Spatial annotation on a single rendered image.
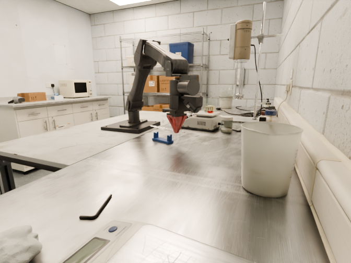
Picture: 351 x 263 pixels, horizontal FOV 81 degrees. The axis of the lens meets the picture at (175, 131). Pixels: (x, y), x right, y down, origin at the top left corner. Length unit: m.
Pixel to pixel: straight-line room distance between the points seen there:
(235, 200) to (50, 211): 0.38
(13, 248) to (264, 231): 0.37
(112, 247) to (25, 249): 0.12
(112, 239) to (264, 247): 0.23
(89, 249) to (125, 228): 0.05
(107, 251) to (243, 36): 1.32
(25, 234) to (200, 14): 3.63
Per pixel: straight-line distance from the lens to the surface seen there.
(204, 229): 0.40
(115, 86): 4.44
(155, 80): 3.49
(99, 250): 0.33
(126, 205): 0.46
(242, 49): 1.43
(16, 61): 3.83
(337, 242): 0.37
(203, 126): 1.09
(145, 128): 1.09
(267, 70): 3.48
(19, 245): 0.38
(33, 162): 0.86
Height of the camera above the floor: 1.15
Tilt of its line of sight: 13 degrees down
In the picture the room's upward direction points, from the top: straight up
